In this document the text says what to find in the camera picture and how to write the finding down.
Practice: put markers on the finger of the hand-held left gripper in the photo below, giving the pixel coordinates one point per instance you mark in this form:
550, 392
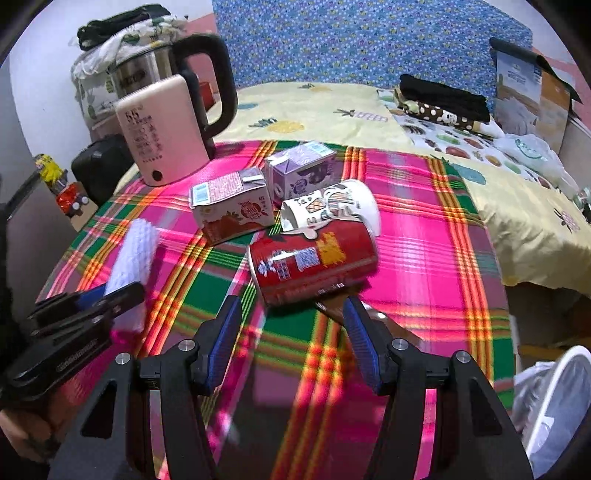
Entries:
124, 295
90, 295

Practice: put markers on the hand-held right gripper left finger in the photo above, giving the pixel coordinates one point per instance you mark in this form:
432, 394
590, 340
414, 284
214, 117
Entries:
224, 341

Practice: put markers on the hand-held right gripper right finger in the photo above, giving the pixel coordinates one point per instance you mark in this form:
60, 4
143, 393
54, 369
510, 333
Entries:
362, 341

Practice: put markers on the white foam net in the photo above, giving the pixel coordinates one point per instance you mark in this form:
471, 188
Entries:
134, 249

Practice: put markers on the red drink can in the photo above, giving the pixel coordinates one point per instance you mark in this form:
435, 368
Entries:
314, 263

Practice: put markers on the strawberry print drink carton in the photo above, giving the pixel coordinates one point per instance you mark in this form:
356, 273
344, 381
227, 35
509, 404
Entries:
231, 207

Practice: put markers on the patterned white paper cup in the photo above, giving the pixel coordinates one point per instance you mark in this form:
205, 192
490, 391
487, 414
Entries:
332, 203

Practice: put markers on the purple drink carton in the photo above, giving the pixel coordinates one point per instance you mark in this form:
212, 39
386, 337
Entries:
300, 175

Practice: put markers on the white round trash bin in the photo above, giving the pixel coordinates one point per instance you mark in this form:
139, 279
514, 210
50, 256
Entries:
563, 392

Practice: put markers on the person's left hand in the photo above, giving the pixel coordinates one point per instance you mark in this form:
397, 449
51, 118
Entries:
18, 431

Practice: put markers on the red toy box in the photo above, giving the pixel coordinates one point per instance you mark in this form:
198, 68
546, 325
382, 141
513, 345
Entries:
74, 201

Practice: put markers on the pink green plaid tablecloth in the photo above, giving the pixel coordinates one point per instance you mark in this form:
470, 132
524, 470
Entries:
415, 230

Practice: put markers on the yellow toy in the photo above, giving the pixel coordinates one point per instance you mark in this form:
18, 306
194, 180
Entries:
51, 168

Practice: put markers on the black suitcase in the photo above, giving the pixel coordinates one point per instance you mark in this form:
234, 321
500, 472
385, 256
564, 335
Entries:
101, 161

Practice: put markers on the pink rounded appliance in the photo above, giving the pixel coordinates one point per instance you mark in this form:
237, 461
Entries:
161, 129

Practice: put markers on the white pineapple print bedding bundle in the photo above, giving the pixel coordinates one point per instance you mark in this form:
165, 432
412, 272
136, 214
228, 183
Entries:
92, 92

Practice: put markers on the white fruit print cloth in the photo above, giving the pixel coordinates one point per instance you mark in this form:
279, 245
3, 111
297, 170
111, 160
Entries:
461, 143

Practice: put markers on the brown polka dot cloth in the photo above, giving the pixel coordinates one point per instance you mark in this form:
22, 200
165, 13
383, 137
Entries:
429, 113

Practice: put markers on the white plastic bag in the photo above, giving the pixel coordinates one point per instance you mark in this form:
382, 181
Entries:
531, 154

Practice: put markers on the black folded clothes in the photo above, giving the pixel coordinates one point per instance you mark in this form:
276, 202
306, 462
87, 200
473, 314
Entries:
438, 97

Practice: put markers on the small clear bottle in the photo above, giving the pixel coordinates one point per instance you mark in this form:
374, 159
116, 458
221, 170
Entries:
582, 198

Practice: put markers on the black bag on bundle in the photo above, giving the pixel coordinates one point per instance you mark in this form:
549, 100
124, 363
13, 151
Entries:
115, 27

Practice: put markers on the printed cardboard box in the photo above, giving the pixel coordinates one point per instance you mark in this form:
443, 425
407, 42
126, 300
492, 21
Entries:
517, 87

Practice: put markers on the blue floral headboard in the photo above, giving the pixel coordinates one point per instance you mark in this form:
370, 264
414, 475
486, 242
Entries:
369, 41

